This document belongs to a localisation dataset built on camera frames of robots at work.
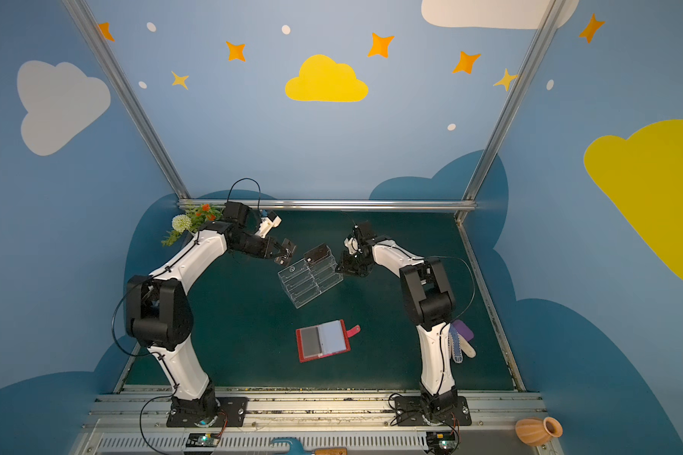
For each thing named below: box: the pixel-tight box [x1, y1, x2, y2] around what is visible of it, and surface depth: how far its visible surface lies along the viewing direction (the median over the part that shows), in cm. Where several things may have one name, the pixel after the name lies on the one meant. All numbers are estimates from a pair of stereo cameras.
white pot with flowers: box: [161, 203, 223, 247], surface depth 101 cm
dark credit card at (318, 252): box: [303, 242, 331, 263], surface depth 100 cm
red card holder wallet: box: [295, 319, 362, 364], surface depth 88 cm
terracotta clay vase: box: [515, 416, 564, 447], surface depth 65 cm
